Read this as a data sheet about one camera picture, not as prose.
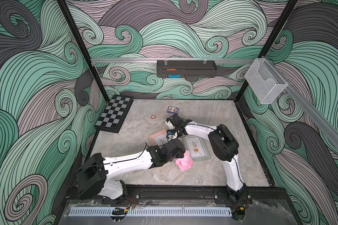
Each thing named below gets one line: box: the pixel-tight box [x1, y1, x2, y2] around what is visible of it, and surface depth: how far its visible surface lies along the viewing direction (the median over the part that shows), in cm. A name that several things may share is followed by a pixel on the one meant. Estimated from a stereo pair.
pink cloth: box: [174, 149, 194, 172], surface depth 76 cm
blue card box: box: [167, 105, 180, 114], surface depth 115 cm
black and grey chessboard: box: [94, 95, 134, 134], surface depth 109 cm
